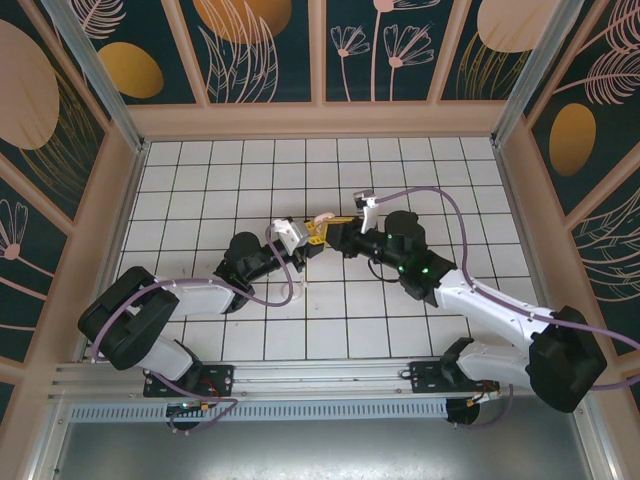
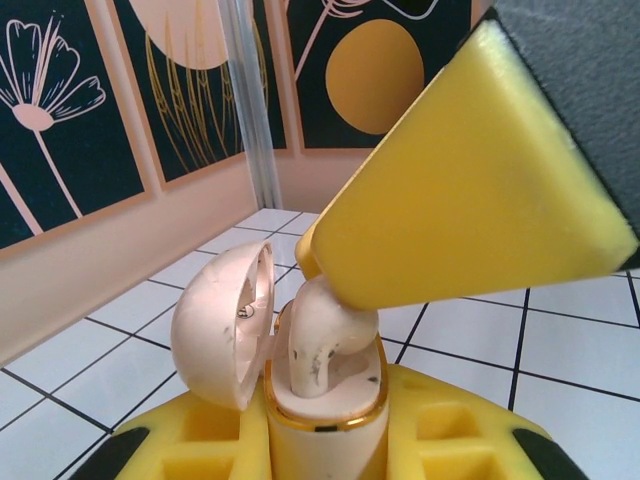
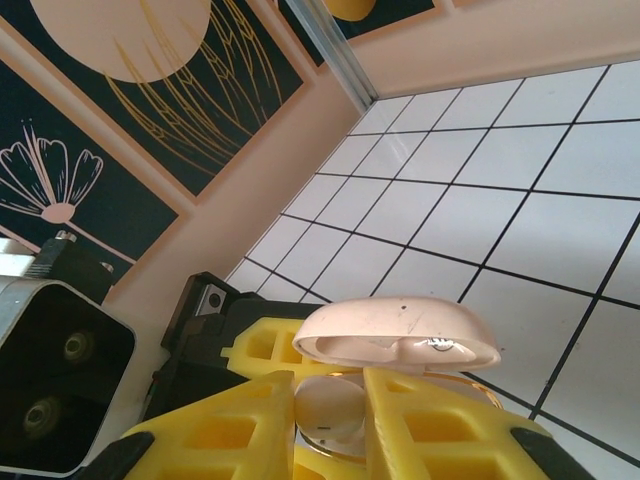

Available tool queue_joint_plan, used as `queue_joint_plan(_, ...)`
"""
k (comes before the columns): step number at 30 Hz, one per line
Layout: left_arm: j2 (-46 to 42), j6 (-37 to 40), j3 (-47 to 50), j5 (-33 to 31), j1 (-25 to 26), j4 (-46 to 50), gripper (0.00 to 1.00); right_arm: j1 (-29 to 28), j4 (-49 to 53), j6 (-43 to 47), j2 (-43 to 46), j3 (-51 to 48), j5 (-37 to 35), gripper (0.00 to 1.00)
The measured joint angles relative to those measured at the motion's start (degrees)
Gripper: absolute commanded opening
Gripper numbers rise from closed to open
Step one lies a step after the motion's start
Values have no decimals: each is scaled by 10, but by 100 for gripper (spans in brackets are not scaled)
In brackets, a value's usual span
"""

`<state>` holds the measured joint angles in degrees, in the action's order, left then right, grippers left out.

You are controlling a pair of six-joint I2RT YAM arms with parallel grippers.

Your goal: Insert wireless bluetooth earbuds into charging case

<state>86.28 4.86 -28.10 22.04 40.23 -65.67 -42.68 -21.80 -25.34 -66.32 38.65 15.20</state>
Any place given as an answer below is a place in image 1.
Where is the small green circuit board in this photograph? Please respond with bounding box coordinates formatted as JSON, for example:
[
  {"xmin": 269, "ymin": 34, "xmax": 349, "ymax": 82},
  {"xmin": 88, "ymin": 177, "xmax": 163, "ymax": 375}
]
[{"xmin": 167, "ymin": 401, "xmax": 211, "ymax": 416}]

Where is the grey metal sheet panel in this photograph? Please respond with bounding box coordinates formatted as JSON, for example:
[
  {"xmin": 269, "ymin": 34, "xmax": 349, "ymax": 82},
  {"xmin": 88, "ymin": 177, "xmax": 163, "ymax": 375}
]
[{"xmin": 47, "ymin": 394, "xmax": 616, "ymax": 480}]

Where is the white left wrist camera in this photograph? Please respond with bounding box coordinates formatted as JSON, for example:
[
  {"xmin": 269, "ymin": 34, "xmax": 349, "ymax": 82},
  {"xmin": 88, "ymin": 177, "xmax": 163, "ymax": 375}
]
[{"xmin": 269, "ymin": 217, "xmax": 312, "ymax": 254}]

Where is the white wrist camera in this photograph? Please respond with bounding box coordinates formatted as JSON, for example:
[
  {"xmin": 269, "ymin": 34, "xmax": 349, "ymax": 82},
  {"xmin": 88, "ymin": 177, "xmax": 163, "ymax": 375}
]
[
  {"xmin": 269, "ymin": 217, "xmax": 312, "ymax": 254},
  {"xmin": 352, "ymin": 188, "xmax": 384, "ymax": 235}
]

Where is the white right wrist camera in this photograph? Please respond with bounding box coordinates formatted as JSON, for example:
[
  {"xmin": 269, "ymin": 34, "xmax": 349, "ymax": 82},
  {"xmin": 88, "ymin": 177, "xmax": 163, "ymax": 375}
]
[{"xmin": 352, "ymin": 188, "xmax": 384, "ymax": 235}]

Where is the purple cable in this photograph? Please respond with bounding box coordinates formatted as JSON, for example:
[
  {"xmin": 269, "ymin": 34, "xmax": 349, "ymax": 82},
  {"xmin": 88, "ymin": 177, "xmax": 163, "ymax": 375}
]
[
  {"xmin": 91, "ymin": 224, "xmax": 296, "ymax": 435},
  {"xmin": 377, "ymin": 186, "xmax": 640, "ymax": 432}
]

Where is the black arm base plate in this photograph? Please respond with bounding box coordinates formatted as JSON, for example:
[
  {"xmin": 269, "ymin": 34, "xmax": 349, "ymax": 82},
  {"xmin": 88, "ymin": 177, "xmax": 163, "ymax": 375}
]
[
  {"xmin": 143, "ymin": 363, "xmax": 236, "ymax": 399},
  {"xmin": 408, "ymin": 360, "xmax": 501, "ymax": 396}
]

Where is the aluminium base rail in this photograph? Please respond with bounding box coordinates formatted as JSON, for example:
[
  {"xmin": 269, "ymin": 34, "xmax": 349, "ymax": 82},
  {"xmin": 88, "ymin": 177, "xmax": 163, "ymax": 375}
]
[{"xmin": 47, "ymin": 354, "xmax": 594, "ymax": 401}]

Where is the grey slotted cable duct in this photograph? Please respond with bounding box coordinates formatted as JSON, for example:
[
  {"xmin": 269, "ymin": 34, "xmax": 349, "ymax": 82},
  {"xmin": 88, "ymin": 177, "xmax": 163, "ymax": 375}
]
[{"xmin": 67, "ymin": 397, "xmax": 449, "ymax": 421}]

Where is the black round cable port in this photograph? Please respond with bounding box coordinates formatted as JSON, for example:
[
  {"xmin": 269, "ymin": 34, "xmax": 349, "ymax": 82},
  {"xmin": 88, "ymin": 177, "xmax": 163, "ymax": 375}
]
[
  {"xmin": 444, "ymin": 398, "xmax": 485, "ymax": 430},
  {"xmin": 166, "ymin": 415, "xmax": 211, "ymax": 435}
]

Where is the aluminium frame post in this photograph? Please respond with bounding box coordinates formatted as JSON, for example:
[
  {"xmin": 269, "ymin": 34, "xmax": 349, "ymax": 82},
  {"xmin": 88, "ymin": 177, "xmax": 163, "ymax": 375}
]
[
  {"xmin": 42, "ymin": 0, "xmax": 150, "ymax": 152},
  {"xmin": 490, "ymin": 0, "xmax": 577, "ymax": 147}
]

